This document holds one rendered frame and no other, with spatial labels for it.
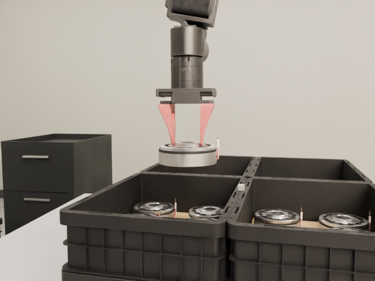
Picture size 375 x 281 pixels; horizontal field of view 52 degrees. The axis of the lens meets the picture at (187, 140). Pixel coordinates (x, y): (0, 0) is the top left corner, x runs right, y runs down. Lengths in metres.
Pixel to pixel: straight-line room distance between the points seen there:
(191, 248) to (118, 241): 0.13
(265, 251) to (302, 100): 3.51
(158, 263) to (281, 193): 0.43
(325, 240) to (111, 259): 0.36
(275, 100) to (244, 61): 0.51
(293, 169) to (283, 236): 0.79
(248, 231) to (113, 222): 0.22
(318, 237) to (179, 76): 0.34
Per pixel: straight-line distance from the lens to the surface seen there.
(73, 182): 2.29
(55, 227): 1.42
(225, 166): 1.40
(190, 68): 0.66
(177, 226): 0.64
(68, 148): 2.28
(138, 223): 0.66
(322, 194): 1.00
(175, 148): 0.65
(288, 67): 4.10
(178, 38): 0.67
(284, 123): 4.08
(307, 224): 0.99
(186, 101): 0.66
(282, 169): 1.39
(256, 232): 0.62
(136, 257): 0.69
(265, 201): 1.00
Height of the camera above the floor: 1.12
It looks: 5 degrees down
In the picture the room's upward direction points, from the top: straight up
